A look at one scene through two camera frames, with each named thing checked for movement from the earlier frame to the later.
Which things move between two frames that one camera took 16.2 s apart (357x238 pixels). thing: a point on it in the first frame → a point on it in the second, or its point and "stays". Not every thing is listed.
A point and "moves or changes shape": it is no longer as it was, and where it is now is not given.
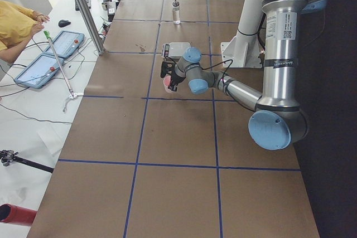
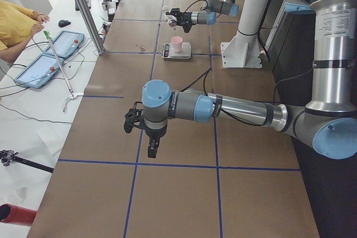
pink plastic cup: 166,81 moves or changes shape
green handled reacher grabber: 72,95 stays
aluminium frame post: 85,10 stays
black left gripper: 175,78 → 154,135
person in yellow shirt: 18,25 stays
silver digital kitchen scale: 174,49 stays
